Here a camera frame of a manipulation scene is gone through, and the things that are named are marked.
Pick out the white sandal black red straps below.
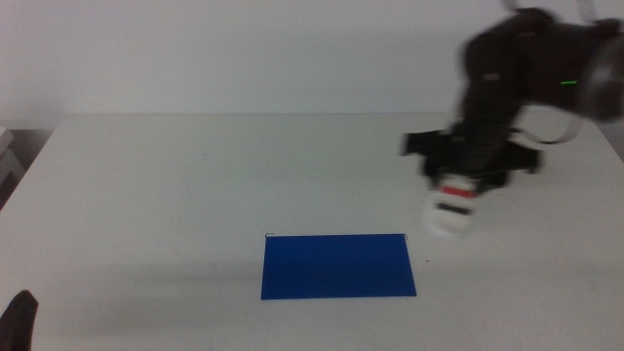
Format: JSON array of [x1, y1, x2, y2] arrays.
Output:
[[421, 174, 482, 240]]

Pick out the blue rectangular mat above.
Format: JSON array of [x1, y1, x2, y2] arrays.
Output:
[[260, 233, 418, 300]]

